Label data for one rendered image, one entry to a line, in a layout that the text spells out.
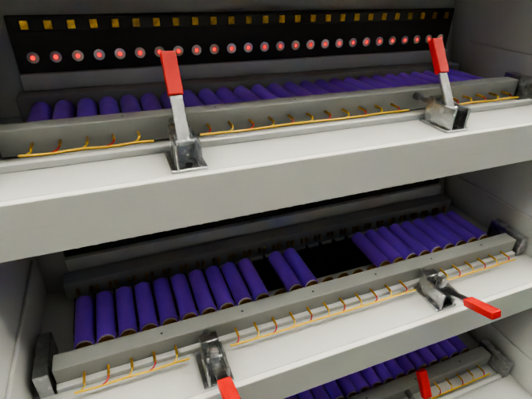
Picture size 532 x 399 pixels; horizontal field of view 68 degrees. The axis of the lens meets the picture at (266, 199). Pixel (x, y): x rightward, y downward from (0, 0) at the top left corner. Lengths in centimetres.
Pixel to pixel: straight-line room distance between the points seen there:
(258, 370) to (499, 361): 42
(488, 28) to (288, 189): 41
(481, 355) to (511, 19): 48
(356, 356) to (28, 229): 33
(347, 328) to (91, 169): 30
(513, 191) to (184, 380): 49
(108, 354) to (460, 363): 50
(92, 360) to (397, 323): 31
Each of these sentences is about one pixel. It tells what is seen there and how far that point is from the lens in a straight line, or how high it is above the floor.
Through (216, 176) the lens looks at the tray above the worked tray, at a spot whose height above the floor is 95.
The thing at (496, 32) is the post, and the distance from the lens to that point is 65.
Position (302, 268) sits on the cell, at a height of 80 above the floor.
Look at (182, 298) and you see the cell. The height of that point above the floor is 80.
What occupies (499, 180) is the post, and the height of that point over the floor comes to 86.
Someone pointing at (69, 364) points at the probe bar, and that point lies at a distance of 41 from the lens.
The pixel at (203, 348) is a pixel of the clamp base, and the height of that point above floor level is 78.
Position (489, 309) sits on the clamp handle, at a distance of 46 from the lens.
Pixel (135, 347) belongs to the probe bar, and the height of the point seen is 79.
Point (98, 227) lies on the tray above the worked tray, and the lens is 31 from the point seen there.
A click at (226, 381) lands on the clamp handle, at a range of 36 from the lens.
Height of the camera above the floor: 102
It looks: 16 degrees down
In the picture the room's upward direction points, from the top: 5 degrees counter-clockwise
